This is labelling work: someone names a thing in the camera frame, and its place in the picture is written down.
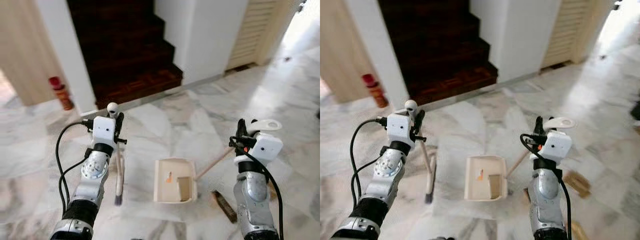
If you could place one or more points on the light wooden door panel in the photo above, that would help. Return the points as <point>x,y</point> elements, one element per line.
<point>342,50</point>
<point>22,50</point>

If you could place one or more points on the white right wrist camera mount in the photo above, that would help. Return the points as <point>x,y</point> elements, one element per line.
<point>556,145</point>
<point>265,147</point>

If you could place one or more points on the beige broom with white knob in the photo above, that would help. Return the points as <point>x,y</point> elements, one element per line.
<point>119,175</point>
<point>430,182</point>

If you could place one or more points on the red canister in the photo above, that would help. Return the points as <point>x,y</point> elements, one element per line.
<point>375,90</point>
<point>61,92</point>

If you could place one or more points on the beige louvered door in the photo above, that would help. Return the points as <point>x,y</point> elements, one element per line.
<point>255,32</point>
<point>570,32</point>

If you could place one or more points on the dark wooden staircase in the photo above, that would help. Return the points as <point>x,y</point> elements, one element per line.
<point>125,50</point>
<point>440,50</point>

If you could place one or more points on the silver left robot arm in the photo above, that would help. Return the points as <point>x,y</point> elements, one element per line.
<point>385,167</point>
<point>92,172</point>

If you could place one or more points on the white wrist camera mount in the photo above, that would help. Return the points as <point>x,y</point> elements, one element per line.
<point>104,131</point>
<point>556,145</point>
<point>265,147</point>
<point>399,127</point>

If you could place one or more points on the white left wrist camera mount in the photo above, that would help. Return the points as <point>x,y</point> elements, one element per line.
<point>399,127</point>
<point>104,131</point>

